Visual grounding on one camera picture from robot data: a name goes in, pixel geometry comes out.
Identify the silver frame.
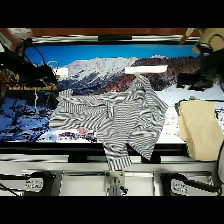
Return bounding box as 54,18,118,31
0,152,224,197

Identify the beige garment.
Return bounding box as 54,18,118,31
176,99,224,162

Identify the black and white striped shirt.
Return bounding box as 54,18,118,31
49,73,170,172

